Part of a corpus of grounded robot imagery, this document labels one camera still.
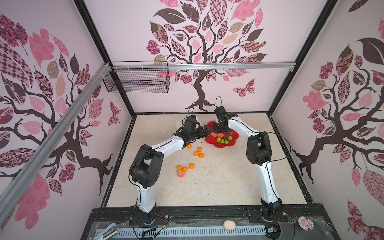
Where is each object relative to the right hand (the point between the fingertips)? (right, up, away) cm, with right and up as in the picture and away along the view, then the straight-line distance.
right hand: (217, 127), depth 104 cm
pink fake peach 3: (-24, -27, -19) cm, 41 cm away
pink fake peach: (-3, -5, -1) cm, 6 cm away
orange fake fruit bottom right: (-22, -25, -16) cm, 37 cm away
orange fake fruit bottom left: (-25, -25, -15) cm, 38 cm away
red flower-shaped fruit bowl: (-3, -9, -2) cm, 10 cm away
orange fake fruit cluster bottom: (-18, -24, -14) cm, 33 cm away
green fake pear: (+1, -9, -2) cm, 9 cm away
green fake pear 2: (+3, -10, -4) cm, 11 cm away
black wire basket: (-52, +33, -9) cm, 62 cm away
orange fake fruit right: (-12, -15, -6) cm, 20 cm away
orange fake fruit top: (-20, -13, -6) cm, 24 cm away
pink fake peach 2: (+2, -6, -1) cm, 6 cm away
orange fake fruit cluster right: (-12, -18, -10) cm, 24 cm away
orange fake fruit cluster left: (-15, -17, -9) cm, 24 cm away
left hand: (-9, -3, -12) cm, 15 cm away
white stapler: (-56, -49, -37) cm, 83 cm away
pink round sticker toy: (+36, -45, -36) cm, 68 cm away
